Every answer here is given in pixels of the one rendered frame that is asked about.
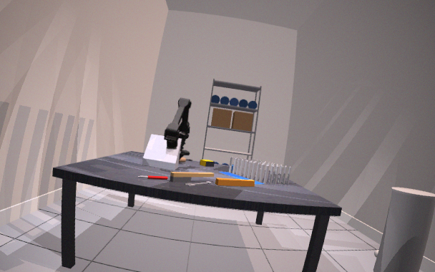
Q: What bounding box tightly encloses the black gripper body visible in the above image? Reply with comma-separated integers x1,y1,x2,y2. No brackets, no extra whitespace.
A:
180,141,190,155

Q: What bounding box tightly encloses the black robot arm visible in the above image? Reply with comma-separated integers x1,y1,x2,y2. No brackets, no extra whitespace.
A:
163,98,191,150

